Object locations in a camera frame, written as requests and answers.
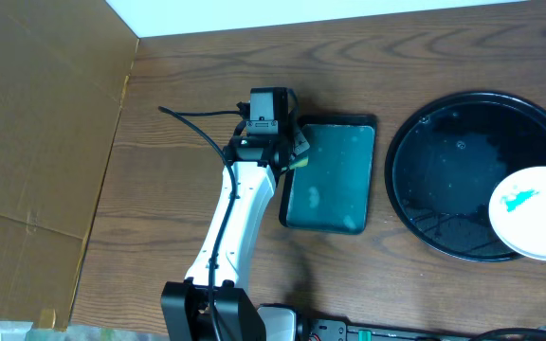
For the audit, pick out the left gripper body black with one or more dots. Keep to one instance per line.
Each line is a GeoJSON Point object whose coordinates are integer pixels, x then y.
{"type": "Point", "coordinates": [295, 143]}

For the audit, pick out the green yellow sponge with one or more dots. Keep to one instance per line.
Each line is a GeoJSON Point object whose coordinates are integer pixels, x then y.
{"type": "Point", "coordinates": [299, 162]}

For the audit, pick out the white plate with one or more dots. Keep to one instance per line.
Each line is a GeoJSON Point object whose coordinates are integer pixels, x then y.
{"type": "Point", "coordinates": [517, 212]}

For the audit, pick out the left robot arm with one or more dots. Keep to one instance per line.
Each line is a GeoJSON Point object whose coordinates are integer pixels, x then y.
{"type": "Point", "coordinates": [212, 303]}

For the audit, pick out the black rectangular water tray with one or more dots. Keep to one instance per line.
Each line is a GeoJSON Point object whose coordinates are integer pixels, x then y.
{"type": "Point", "coordinates": [331, 192]}

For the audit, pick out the black round tray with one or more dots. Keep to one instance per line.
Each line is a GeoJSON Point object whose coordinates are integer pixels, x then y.
{"type": "Point", "coordinates": [445, 161]}

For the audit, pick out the cardboard sheet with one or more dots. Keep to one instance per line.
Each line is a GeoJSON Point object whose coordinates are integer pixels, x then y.
{"type": "Point", "coordinates": [64, 67]}

